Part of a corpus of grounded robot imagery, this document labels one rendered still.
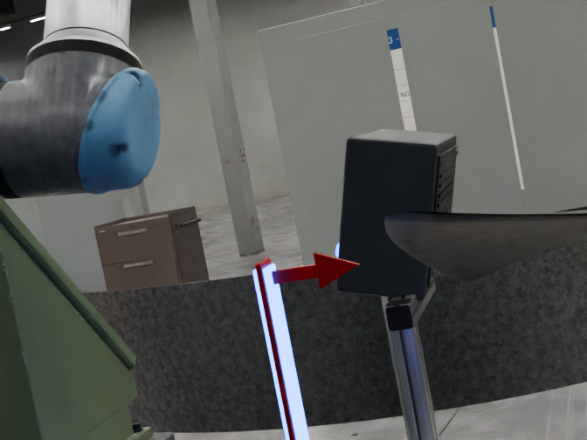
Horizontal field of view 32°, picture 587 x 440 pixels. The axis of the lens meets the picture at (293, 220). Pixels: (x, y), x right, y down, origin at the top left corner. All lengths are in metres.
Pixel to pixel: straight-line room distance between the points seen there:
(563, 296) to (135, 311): 1.11
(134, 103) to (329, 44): 6.14
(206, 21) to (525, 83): 6.01
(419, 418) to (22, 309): 0.54
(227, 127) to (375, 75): 5.18
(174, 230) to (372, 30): 1.99
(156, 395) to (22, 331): 1.97
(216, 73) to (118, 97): 11.06
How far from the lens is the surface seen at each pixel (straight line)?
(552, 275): 2.53
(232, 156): 11.99
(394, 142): 1.22
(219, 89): 12.01
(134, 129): 0.98
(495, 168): 6.83
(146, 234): 7.44
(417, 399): 1.21
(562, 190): 6.77
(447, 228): 0.59
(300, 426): 0.68
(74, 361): 0.94
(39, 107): 0.99
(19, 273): 0.87
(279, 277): 0.66
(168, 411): 2.81
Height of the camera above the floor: 1.27
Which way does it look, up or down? 5 degrees down
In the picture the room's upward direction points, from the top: 11 degrees counter-clockwise
